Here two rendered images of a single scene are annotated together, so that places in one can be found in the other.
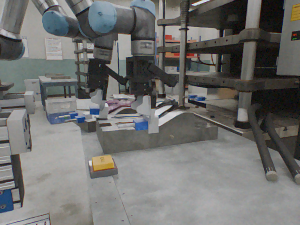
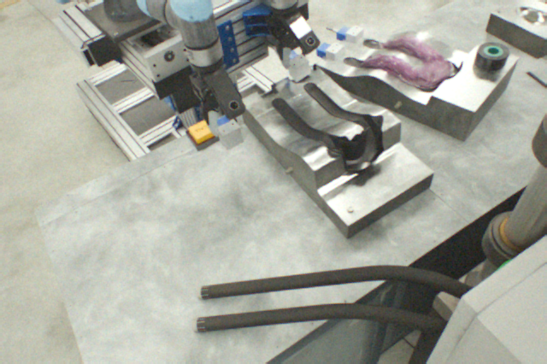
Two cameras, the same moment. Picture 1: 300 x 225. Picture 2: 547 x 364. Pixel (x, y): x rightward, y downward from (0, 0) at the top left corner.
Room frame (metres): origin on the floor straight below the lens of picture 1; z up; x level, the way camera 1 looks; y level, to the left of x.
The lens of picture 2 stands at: (0.72, -0.81, 1.71)
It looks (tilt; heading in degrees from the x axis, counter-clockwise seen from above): 51 degrees down; 85
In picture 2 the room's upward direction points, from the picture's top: 10 degrees counter-clockwise
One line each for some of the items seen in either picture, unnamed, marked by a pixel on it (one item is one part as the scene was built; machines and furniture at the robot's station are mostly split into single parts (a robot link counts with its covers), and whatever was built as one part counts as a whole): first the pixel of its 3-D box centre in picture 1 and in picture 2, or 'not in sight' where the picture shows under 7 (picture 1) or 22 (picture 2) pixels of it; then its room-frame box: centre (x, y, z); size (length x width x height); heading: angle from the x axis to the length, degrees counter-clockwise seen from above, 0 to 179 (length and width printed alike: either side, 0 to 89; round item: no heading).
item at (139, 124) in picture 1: (137, 124); (221, 125); (0.69, 0.04, 0.93); 0.13 x 0.05 x 0.05; 110
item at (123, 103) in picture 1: (119, 103); (408, 57); (1.25, 0.18, 0.90); 0.26 x 0.18 x 0.08; 127
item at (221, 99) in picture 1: (223, 96); not in sight; (1.74, -0.59, 0.87); 0.50 x 0.27 x 0.17; 110
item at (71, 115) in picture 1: (71, 115); (342, 33); (1.14, 0.43, 0.86); 0.13 x 0.05 x 0.05; 127
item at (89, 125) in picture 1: (120, 110); (408, 68); (1.26, 0.18, 0.86); 0.50 x 0.26 x 0.11; 127
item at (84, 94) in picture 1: (97, 67); not in sight; (5.93, 1.44, 1.03); 1.54 x 0.94 x 2.06; 29
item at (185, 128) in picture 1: (154, 122); (328, 135); (0.95, -0.02, 0.87); 0.50 x 0.26 x 0.14; 110
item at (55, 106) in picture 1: (63, 105); not in sight; (4.29, 1.76, 0.32); 0.60 x 0.40 x 0.22; 124
